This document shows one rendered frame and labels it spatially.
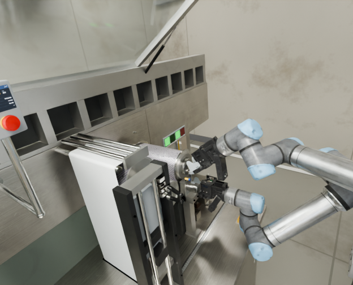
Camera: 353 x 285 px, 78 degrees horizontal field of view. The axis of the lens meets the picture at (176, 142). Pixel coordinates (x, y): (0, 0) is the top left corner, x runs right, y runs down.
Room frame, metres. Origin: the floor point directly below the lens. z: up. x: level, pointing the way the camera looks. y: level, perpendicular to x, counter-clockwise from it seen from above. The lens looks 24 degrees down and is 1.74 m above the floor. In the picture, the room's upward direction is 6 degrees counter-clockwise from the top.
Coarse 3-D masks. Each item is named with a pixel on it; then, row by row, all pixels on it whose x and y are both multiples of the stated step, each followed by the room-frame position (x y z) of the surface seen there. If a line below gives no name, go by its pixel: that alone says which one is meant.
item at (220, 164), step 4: (216, 156) 0.71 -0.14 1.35; (216, 160) 0.71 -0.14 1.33; (220, 160) 0.70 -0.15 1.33; (224, 160) 0.72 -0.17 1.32; (216, 164) 0.71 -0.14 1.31; (220, 164) 0.70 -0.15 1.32; (224, 164) 0.72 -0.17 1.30; (216, 168) 0.71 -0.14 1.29; (220, 168) 0.70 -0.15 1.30; (224, 168) 0.71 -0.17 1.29; (220, 172) 0.70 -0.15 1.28; (224, 172) 0.71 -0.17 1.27; (220, 176) 0.70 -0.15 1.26; (224, 176) 0.70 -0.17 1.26
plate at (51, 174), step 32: (192, 96) 1.55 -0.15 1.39; (128, 128) 1.04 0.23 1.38; (160, 128) 1.23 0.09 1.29; (192, 128) 1.53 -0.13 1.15; (32, 160) 0.68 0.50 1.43; (64, 160) 0.76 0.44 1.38; (0, 192) 0.58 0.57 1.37; (64, 192) 0.72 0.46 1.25; (0, 224) 0.55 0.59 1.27; (32, 224) 0.61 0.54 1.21; (0, 256) 0.52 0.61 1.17
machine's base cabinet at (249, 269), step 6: (252, 258) 0.83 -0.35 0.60; (246, 264) 0.73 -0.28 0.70; (252, 264) 0.84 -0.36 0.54; (246, 270) 0.74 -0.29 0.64; (252, 270) 0.84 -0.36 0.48; (240, 276) 0.66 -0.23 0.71; (246, 276) 0.74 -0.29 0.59; (252, 276) 0.85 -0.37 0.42; (240, 282) 0.67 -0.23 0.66; (246, 282) 0.75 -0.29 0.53; (252, 282) 0.86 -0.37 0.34
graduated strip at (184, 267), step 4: (224, 204) 0.95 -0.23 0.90; (220, 208) 0.93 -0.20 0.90; (224, 208) 0.92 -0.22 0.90; (220, 212) 0.90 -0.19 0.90; (216, 216) 0.87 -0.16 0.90; (212, 220) 0.85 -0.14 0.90; (216, 220) 0.84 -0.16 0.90; (212, 224) 0.82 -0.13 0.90; (208, 228) 0.79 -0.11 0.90; (204, 232) 0.77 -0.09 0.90; (208, 232) 0.77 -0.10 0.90; (204, 236) 0.75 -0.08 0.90; (200, 240) 0.73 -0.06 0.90; (196, 244) 0.71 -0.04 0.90; (200, 244) 0.71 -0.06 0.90; (196, 248) 0.69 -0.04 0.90; (192, 252) 0.67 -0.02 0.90; (188, 256) 0.65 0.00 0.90; (192, 256) 0.65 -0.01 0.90; (188, 260) 0.64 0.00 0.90; (184, 264) 0.62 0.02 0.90; (188, 264) 0.62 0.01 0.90; (184, 268) 0.60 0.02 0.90
